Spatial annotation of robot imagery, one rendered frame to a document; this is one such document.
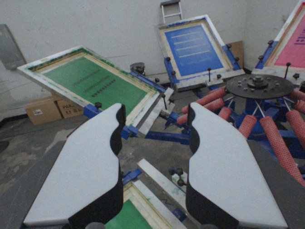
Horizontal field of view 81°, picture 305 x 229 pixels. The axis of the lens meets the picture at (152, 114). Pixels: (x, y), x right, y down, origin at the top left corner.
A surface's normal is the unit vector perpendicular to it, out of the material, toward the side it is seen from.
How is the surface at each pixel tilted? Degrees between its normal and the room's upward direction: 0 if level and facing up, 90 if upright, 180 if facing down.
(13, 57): 90
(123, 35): 90
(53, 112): 91
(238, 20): 90
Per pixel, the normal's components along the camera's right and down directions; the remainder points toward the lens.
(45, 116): 0.21, 0.48
